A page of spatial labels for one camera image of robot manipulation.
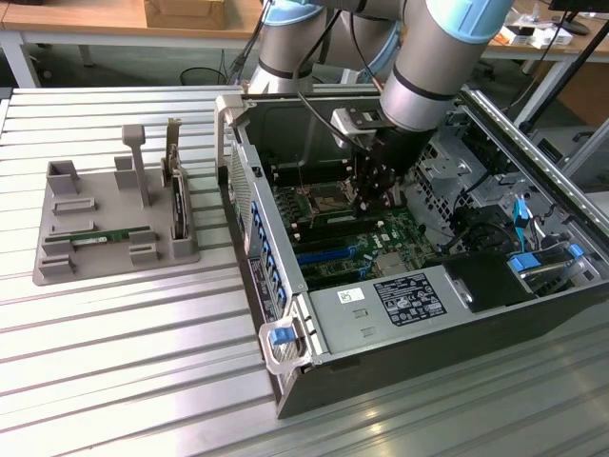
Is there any black floor cable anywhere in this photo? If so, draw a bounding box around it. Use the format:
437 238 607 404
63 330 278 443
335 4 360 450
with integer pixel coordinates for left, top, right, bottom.
180 66 225 87

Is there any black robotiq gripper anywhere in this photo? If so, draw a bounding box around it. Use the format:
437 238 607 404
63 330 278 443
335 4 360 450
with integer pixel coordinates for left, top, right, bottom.
354 124 432 213

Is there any wooden desk white frame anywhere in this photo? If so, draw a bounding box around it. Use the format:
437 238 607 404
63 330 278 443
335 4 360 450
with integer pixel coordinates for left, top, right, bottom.
0 0 267 89

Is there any blue expansion slot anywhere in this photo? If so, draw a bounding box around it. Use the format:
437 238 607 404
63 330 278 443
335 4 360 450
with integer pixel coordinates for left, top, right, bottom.
297 245 365 268

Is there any perforated metal disk bay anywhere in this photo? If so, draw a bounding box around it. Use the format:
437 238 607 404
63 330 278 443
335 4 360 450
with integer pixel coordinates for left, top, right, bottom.
408 102 505 229

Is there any open grey PC case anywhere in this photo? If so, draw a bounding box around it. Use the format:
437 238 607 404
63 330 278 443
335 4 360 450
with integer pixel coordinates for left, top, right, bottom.
213 85 609 421

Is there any black camera cable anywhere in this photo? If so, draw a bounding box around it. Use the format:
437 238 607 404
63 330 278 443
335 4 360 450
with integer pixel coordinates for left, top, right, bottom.
292 7 382 153

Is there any black expansion slot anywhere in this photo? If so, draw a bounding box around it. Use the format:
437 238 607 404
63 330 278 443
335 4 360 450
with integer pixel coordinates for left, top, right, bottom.
302 264 363 283

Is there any large brown box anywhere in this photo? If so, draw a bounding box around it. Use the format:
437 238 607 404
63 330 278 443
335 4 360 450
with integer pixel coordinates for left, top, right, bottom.
557 62 609 128

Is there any black cooling fan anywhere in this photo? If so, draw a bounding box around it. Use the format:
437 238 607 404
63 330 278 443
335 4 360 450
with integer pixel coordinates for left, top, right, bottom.
449 204 520 253

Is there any CPU socket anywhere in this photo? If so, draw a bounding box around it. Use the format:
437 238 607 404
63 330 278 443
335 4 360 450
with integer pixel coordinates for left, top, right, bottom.
299 183 357 220

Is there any grey plastic parts rack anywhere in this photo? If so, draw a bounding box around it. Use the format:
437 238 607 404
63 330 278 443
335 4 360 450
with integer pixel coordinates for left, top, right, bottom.
31 124 202 288

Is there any cable with metal connector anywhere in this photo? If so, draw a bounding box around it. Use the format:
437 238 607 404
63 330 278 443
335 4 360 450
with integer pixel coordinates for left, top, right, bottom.
231 13 267 86

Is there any black plastic fan shroud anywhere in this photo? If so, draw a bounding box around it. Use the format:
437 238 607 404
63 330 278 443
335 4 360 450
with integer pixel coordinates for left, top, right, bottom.
422 249 539 313

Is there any black RAM slot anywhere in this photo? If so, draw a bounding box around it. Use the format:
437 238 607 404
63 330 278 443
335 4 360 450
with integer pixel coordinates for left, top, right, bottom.
273 169 353 188
294 221 384 245
269 161 351 180

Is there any cardboard box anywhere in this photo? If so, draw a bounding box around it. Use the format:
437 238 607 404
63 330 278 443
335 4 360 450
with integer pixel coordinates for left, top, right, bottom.
144 0 227 29

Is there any grey power supply unit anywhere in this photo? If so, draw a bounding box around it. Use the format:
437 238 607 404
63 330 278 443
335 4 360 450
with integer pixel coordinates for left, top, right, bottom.
307 265 472 358

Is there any silver chipset heatsink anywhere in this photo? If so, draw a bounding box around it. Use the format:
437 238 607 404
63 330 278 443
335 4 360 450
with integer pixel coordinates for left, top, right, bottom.
375 251 405 278

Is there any blue drive caddy handle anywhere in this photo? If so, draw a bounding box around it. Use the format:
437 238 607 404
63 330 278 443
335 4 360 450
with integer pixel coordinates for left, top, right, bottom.
506 252 541 276

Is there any light blue disk wire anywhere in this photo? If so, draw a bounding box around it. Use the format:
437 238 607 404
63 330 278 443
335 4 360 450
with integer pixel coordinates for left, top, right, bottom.
513 199 530 253

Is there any black monitor base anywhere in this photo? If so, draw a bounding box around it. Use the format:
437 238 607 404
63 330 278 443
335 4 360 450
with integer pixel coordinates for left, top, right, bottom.
546 0 591 35

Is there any white product box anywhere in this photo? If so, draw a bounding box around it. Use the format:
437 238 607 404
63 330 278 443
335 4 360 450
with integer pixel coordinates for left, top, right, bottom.
497 21 575 49

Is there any cluttered wooden desk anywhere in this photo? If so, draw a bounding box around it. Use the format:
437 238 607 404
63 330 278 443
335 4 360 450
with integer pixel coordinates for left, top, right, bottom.
480 0 609 72

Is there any green motherboard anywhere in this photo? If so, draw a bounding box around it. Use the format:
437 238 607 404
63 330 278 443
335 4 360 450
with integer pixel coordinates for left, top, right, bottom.
270 164 439 291

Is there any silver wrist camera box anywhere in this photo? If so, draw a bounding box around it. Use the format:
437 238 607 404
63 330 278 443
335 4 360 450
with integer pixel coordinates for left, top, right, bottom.
331 108 396 144

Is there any grey metal cabinet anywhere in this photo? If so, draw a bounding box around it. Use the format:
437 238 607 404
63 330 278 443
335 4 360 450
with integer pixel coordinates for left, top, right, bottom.
527 118 609 191

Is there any graphics card with metal bracket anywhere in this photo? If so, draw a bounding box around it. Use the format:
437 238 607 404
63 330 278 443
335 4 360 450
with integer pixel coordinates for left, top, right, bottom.
160 117 191 239

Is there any black stand pole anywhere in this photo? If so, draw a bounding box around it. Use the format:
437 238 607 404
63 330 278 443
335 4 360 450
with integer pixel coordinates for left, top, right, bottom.
518 21 609 134

